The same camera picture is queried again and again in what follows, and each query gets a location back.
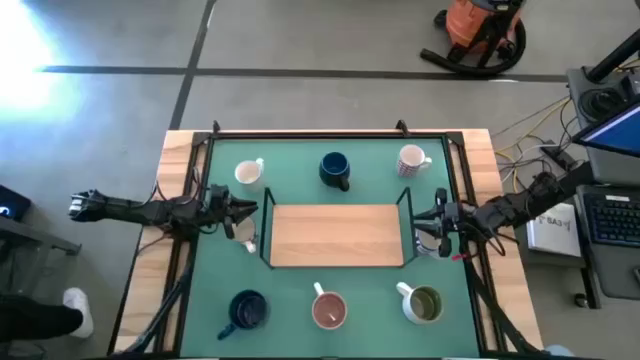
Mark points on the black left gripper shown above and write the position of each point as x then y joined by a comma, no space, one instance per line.
227,210

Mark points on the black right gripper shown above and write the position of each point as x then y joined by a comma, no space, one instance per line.
452,215

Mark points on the beige grey mug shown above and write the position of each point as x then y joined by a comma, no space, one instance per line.
246,234

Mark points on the white mug dark pattern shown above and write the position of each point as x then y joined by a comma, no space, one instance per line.
427,246

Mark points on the cream white mug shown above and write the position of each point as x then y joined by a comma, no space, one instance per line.
247,172

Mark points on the white mug red pattern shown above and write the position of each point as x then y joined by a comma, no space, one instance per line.
411,159

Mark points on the white mug green inside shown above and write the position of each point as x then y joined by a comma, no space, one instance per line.
425,304

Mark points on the navy blue wide mug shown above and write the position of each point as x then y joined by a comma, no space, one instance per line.
248,310

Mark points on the dark blue glossy mug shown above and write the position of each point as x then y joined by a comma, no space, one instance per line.
334,167

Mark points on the pink mug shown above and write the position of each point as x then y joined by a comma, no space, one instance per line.
329,311

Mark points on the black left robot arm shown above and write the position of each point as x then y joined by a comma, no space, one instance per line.
140,212

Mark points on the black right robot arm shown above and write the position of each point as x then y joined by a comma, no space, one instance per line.
525,202

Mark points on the red tag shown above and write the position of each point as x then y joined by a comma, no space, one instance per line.
457,257

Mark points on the green table mat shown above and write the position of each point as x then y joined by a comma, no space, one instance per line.
370,290

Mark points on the white booklet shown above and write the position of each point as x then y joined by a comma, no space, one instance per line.
552,232

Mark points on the black power strip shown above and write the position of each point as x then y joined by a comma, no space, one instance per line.
557,156

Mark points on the black caster wheel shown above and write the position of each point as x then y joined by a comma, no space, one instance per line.
580,300

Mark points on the black keyboard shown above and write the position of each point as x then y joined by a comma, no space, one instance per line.
612,220

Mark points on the person's white shoe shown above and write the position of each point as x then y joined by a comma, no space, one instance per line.
79,310

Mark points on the grey equipment cart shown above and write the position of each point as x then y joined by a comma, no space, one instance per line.
615,272

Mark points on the orange shop vacuum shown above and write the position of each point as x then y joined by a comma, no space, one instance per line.
465,22

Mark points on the grey metal bench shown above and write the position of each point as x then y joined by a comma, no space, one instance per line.
35,235

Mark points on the computer monitor blue screen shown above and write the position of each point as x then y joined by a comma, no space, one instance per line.
620,132

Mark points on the black device blue light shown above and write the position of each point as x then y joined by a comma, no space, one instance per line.
12,202

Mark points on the person's leg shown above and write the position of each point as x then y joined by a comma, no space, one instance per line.
30,320

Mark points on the black monitor pole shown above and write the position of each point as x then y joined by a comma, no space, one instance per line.
612,62

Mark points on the black metal table frame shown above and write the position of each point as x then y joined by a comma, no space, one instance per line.
325,134

